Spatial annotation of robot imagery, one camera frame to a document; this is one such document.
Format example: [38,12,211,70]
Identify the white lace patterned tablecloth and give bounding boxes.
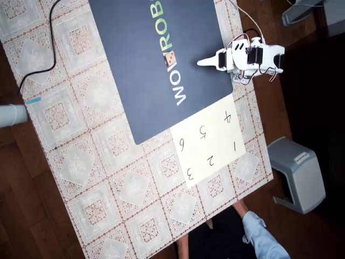
[0,0,274,259]

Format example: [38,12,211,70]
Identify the thin white cable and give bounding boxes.
[229,0,266,43]

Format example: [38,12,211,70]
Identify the long black cable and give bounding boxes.
[10,0,63,105]

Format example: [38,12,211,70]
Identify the cream paper with handwritten numbers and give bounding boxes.
[169,96,246,189]

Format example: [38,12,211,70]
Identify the black trousers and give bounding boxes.
[188,206,257,259]

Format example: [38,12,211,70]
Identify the person's right hand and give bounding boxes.
[232,201,249,220]

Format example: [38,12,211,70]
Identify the light blue sleeved forearm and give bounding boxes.
[241,210,291,259]

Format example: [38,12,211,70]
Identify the dark blue WOWROBO mat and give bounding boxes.
[88,0,234,146]

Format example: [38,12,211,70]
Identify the person's left hand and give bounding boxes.
[176,235,190,259]

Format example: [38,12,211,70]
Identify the grey plastic step stool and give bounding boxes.
[266,136,327,215]

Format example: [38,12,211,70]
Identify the pale grey box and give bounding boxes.
[325,0,345,37]

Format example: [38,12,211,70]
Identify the white cylindrical tube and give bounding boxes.
[0,104,29,127]

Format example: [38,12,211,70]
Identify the small wooden die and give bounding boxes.
[164,52,176,67]

